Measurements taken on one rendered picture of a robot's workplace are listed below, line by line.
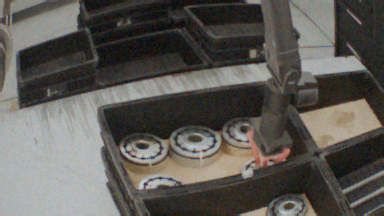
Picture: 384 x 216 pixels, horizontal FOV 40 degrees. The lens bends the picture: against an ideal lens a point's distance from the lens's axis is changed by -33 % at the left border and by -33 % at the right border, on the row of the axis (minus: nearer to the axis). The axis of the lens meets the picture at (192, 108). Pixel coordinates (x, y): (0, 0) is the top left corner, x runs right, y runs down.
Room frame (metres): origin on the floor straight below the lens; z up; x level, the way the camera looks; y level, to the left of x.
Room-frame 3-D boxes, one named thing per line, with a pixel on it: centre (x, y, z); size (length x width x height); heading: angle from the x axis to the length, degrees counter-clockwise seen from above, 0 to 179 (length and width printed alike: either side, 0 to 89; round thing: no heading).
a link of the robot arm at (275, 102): (1.13, -0.17, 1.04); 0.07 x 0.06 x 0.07; 112
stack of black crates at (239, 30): (2.37, -0.19, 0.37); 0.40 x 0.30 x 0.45; 112
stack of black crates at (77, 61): (2.07, 0.56, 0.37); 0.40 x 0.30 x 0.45; 111
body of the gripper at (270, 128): (1.13, -0.16, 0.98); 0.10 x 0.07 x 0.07; 21
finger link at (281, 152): (1.11, -0.16, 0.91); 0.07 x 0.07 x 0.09; 21
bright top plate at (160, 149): (1.19, 0.10, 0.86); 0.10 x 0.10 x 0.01
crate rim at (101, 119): (1.16, -0.03, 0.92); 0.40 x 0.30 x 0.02; 110
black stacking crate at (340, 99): (1.29, -0.41, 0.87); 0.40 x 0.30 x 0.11; 110
